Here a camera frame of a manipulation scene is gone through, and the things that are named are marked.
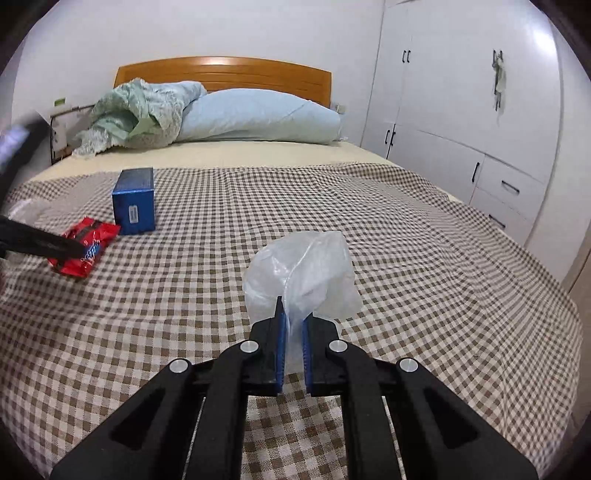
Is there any wooden headboard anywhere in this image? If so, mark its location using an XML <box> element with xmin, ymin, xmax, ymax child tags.
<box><xmin>114</xmin><ymin>56</ymin><xmax>334</xmax><ymax>109</ymax></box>

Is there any white cardboard box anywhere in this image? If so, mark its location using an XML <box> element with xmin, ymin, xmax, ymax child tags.
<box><xmin>48</xmin><ymin>104</ymin><xmax>100</xmax><ymax>164</ymax></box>

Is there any red snack wrapper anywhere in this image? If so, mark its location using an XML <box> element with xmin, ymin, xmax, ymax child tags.
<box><xmin>47</xmin><ymin>217</ymin><xmax>122</xmax><ymax>280</ymax></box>

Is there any light wooden door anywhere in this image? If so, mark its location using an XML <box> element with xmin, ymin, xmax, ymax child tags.
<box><xmin>561</xmin><ymin>222</ymin><xmax>591</xmax><ymax>296</ymax></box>

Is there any hanging wardrobe ornament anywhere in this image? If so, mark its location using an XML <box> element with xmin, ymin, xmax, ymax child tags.
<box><xmin>491</xmin><ymin>48</ymin><xmax>505</xmax><ymax>112</ymax></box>

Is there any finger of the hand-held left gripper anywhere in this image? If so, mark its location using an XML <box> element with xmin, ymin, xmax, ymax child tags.
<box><xmin>0</xmin><ymin>215</ymin><xmax>86</xmax><ymax>260</ymax></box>

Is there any blue cardboard box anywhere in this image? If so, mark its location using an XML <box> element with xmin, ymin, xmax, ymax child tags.
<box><xmin>112</xmin><ymin>167</ymin><xmax>157</xmax><ymax>236</ymax></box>

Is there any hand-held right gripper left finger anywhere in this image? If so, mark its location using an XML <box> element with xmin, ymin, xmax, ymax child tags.
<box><xmin>50</xmin><ymin>295</ymin><xmax>286</xmax><ymax>480</ymax></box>

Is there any brown checkered blanket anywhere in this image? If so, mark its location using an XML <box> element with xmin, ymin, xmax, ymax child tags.
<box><xmin>0</xmin><ymin>161</ymin><xmax>585</xmax><ymax>480</ymax></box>

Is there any clear plastic bag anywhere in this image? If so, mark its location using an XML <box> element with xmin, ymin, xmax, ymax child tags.
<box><xmin>243</xmin><ymin>231</ymin><xmax>363</xmax><ymax>374</ymax></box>

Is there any pale green crumpled blanket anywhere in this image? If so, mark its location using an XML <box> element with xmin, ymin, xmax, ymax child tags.
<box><xmin>71</xmin><ymin>79</ymin><xmax>208</xmax><ymax>160</ymax></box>

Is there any white wardrobe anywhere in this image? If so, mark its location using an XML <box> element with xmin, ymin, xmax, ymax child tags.
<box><xmin>360</xmin><ymin>0</ymin><xmax>566</xmax><ymax>259</ymax></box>

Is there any beige bed sheet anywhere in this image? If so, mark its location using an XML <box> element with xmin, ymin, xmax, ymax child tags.
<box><xmin>28</xmin><ymin>138</ymin><xmax>462</xmax><ymax>204</ymax></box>

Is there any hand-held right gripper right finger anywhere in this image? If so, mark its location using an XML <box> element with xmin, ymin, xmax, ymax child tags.
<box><xmin>301</xmin><ymin>310</ymin><xmax>540</xmax><ymax>480</ymax></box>

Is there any light blue pillow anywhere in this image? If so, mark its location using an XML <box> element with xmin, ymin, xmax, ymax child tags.
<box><xmin>175</xmin><ymin>89</ymin><xmax>346</xmax><ymax>146</ymax></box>

